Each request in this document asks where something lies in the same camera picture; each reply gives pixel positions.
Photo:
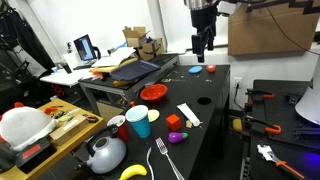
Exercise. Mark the black workbench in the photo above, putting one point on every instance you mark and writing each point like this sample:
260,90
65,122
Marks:
283,113

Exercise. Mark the white desk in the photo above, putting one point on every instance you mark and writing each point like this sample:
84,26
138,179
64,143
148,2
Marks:
66,77

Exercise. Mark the yellow toy banana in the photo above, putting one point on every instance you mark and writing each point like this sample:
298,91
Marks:
133,171

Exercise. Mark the dark blue folder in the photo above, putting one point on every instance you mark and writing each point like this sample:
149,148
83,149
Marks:
133,70

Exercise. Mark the red cube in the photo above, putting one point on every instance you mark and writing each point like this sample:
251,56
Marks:
173,122

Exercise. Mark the purple toy eggplant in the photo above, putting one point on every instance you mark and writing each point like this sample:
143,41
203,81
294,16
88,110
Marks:
176,137

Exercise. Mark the red plastic cup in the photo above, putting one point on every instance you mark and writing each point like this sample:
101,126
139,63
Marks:
121,131

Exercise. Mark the white lamp shade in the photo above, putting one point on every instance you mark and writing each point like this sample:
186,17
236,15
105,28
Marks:
311,100

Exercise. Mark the open cardboard box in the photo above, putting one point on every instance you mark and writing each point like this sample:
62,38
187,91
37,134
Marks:
135,38

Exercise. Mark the blue plastic cup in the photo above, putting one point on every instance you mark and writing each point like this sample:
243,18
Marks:
139,123

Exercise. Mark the flat cardboard box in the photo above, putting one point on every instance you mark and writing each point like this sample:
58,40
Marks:
68,128

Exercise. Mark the black scale red display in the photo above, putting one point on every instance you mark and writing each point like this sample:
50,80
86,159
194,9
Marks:
33,155

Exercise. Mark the black hanging clothes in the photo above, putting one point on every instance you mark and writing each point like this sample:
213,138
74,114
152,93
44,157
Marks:
20,36

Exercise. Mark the blue plate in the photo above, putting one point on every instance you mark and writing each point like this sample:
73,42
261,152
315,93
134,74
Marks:
195,69

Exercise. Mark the small red mug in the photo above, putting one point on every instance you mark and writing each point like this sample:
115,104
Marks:
210,68

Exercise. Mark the white tube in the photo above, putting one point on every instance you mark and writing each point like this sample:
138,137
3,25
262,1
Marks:
188,114

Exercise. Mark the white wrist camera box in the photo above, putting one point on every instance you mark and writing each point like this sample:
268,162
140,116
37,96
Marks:
228,7

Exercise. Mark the pale yellow disc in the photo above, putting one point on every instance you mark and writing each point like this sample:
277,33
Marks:
154,115

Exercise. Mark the small beige block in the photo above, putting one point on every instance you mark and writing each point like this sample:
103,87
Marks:
189,124

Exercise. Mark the white wall outlet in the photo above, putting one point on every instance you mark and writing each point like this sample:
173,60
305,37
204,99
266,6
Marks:
237,82

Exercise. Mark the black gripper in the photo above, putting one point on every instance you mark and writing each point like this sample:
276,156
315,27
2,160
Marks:
203,20

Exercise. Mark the red bowl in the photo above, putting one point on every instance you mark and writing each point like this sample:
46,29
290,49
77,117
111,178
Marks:
153,92

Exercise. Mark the silver fork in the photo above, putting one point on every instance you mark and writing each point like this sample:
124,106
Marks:
161,146

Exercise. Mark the silver spoon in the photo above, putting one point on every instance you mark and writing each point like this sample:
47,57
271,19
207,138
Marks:
149,156

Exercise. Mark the white paper stack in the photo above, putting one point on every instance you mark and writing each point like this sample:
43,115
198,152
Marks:
115,57

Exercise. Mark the white cloth mound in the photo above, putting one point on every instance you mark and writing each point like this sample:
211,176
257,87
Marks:
25,126

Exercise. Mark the yellow sponge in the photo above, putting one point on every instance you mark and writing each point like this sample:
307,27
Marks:
237,125

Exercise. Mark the yellow flat board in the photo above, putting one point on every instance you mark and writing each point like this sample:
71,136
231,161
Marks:
115,67

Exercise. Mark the yellow wooden table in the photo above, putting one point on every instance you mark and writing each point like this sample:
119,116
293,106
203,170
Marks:
63,146

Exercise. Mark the open black laptop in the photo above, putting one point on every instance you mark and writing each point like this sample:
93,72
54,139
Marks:
84,48

